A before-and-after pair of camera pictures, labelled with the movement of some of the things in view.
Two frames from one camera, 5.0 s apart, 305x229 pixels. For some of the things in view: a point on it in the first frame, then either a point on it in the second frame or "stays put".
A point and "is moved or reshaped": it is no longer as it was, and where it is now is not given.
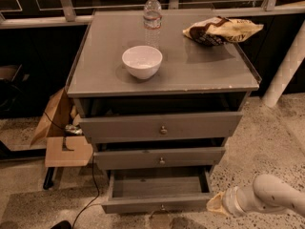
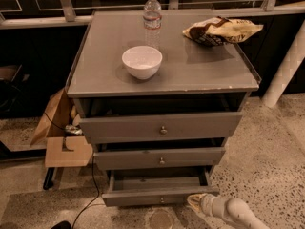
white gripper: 229,200 → 210,204
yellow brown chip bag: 220,31 stays put
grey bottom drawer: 157,190 is moved or reshaped
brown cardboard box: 54,119 stays put
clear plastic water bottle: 152,21 stays put
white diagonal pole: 286,70 stays put
